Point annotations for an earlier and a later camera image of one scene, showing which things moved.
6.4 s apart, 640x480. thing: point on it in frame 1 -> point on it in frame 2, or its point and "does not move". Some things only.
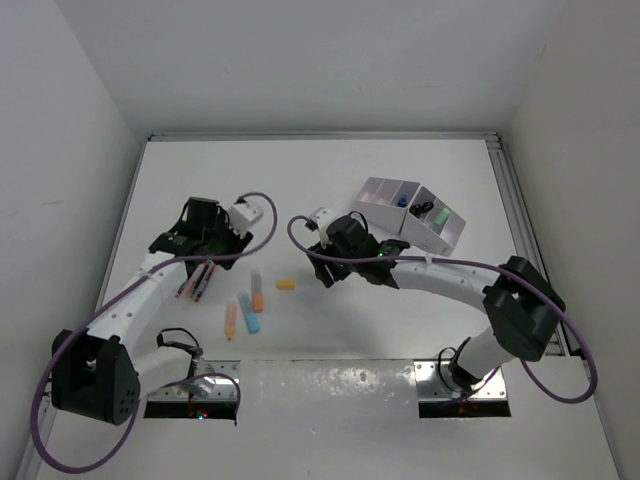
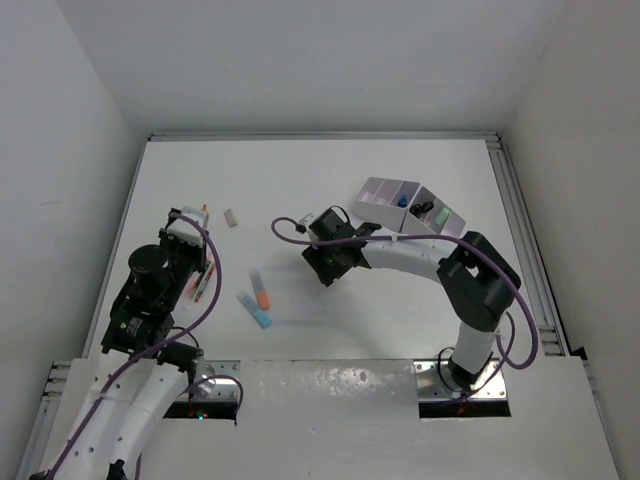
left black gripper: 235,242 -> 199,251
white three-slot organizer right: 438,229 does not move
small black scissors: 417,210 does not move
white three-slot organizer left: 384,202 does not move
